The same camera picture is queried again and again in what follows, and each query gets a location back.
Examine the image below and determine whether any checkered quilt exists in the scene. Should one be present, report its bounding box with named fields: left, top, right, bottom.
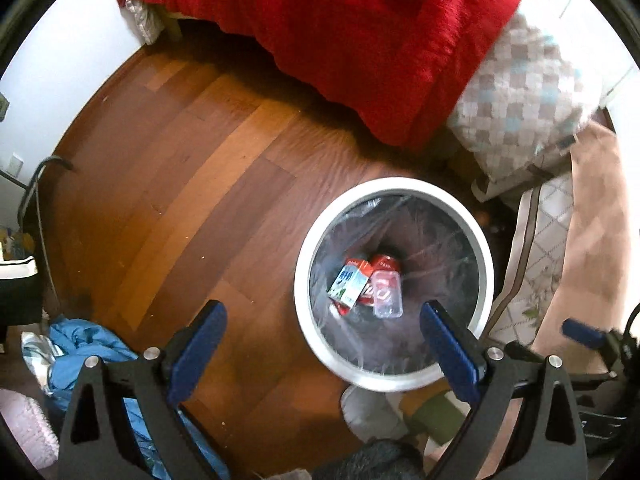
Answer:
left=446, top=10, right=601, bottom=196

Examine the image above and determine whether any pink fluffy cloth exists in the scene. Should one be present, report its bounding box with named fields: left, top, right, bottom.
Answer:
left=0, top=387, right=60, bottom=468

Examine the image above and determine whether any white patterned cloth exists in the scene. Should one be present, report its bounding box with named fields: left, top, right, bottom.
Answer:
left=21, top=331, right=61, bottom=391

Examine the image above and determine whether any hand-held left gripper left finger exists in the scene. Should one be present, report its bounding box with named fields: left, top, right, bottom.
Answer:
left=57, top=300, right=228, bottom=480

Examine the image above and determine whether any white lattice pattern mat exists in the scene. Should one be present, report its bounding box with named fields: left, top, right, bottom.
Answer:
left=485, top=170, right=576, bottom=346

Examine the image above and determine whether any green box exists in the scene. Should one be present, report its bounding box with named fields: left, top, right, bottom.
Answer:
left=405, top=392, right=473, bottom=446

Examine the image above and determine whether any dark fuzzy cloth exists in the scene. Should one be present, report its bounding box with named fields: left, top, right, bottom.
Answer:
left=312, top=439, right=426, bottom=480

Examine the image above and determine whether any beige rug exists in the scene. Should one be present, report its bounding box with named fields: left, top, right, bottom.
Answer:
left=530, top=120, right=633, bottom=376

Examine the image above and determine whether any plastic wrapped mattress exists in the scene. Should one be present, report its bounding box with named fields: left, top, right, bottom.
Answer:
left=124, top=0, right=166, bottom=46

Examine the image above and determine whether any clear plastic bin liner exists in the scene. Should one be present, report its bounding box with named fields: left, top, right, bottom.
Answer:
left=307, top=195, right=483, bottom=376

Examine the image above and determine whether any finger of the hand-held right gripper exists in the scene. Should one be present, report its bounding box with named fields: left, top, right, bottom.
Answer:
left=561, top=318, right=610, bottom=352

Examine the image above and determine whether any clear plastic container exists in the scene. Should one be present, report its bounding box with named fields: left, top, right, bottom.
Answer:
left=369, top=270, right=405, bottom=320

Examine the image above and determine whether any blue white milk carton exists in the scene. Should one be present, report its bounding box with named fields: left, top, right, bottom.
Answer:
left=327, top=258, right=373, bottom=309

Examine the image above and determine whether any blue cloth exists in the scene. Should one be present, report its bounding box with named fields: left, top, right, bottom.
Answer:
left=42, top=314, right=226, bottom=480

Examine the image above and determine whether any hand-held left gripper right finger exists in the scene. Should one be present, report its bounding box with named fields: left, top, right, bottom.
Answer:
left=419, top=300, right=588, bottom=480

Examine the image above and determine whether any black cable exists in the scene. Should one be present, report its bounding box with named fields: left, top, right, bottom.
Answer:
left=17, top=156, right=76, bottom=306

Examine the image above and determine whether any black bag with white stripe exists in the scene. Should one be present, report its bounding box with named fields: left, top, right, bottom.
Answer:
left=0, top=255, right=46, bottom=328

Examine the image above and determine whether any white round trash bin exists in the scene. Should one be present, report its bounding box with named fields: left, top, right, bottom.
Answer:
left=294, top=177, right=496, bottom=392

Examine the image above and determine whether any red drink can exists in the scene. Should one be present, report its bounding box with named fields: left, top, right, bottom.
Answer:
left=337, top=254, right=403, bottom=316

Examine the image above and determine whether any red blanket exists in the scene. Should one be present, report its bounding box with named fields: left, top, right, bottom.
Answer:
left=116, top=0, right=522, bottom=148

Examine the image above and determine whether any white crumpled paper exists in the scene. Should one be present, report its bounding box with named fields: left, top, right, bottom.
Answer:
left=340, top=385, right=408, bottom=443

